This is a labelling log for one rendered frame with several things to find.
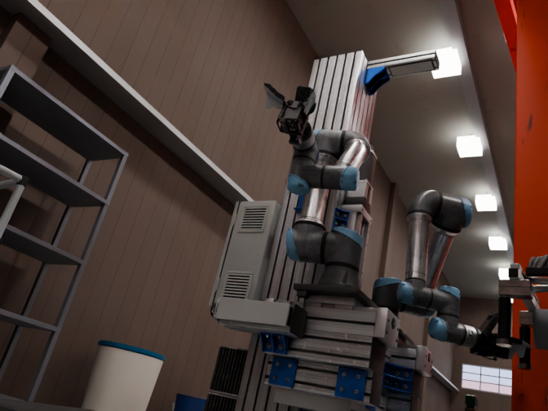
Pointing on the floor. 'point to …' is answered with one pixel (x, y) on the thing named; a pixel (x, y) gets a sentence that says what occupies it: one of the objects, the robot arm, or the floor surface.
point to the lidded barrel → (121, 377)
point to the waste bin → (188, 403)
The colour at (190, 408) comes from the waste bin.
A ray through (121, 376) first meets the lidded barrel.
